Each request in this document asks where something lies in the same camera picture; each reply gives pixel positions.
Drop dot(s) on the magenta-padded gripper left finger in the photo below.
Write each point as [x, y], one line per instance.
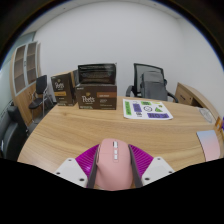
[71, 170]

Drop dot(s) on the open black box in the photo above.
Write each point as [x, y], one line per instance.
[96, 74]

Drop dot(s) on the wooden side desk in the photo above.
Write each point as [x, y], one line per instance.
[190, 95]

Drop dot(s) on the pink computer mouse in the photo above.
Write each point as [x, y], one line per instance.
[111, 166]

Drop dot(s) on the black leather sofa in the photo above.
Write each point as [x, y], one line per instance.
[10, 133]

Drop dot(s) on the clear bag with round logo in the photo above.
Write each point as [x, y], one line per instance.
[206, 115]

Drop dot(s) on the pink and blue mouse pad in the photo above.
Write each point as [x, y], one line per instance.
[209, 145]

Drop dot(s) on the small orange cardboard box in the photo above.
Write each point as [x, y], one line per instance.
[218, 123]

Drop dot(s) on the wooden shelf cabinet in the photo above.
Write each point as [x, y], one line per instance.
[21, 70]

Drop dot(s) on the black visitor chair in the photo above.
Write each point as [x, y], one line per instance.
[40, 86]

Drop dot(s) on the black mesh office chair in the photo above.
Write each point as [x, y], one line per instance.
[137, 71]

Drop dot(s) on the white sticker sheet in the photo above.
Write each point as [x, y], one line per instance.
[146, 109]

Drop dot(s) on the grey backpack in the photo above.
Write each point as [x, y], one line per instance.
[153, 86]

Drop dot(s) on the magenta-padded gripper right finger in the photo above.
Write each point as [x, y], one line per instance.
[155, 168]

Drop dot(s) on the wide brown coffee box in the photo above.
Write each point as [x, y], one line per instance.
[96, 97]

